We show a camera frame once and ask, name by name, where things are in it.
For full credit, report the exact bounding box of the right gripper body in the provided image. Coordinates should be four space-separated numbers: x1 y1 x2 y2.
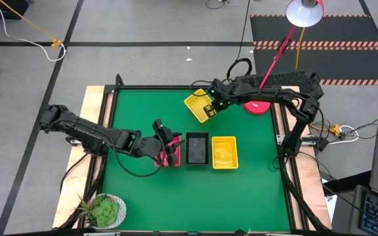
207 80 233 111

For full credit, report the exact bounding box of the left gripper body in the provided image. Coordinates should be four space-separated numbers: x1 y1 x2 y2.
133 134 169 159

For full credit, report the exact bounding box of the yellow slotted plastic basket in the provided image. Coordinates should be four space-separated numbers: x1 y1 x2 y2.
211 136 240 170
183 88 219 125

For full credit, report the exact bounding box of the red slotted plastic basket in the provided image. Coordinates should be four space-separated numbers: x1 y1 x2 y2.
155 135 182 168

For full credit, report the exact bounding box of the black slotted plastic basket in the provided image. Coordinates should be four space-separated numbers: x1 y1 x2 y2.
185 132 210 166

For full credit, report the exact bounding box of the red desk lamp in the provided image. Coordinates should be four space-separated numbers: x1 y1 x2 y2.
242 0 325 116

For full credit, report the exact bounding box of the black perforated crate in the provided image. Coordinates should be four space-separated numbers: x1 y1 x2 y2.
233 71 324 99

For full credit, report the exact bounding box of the succulent in white pot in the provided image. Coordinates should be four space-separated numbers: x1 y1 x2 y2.
73 192 127 230

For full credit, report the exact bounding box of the light wooden side board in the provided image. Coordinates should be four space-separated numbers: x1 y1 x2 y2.
280 85 333 230
52 85 115 229

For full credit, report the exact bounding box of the black hazard-striped floor mat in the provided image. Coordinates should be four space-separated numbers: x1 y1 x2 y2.
249 13 378 87

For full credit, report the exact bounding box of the black side desk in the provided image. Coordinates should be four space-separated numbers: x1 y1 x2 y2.
322 170 372 197

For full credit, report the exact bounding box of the black looped floor cable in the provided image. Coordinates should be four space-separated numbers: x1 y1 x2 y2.
226 0 253 84

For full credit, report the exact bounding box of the black metal table frame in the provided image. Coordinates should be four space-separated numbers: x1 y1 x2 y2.
57 73 333 236

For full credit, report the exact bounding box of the yellow floor cable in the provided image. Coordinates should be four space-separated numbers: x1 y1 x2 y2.
295 28 306 70

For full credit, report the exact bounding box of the thin black cable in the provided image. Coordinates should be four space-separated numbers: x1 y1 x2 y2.
205 0 231 10

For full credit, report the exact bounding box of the white power cable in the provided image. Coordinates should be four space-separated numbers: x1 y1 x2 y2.
327 124 360 146

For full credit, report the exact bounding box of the orange cable with yellow plug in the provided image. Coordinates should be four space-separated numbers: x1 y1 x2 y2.
0 0 64 49

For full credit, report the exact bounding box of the white floor cable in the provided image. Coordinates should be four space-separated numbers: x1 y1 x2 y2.
0 0 67 63

